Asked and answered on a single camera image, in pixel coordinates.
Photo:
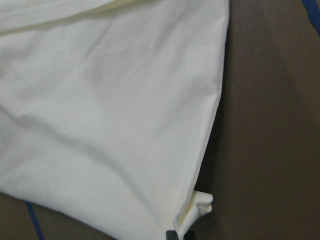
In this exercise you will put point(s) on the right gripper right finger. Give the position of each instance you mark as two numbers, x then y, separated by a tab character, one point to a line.
190	235

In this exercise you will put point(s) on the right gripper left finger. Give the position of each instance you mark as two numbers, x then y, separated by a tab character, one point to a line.
171	235

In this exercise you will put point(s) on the cream long-sleeve printed shirt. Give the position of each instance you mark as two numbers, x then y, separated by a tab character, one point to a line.
107	106

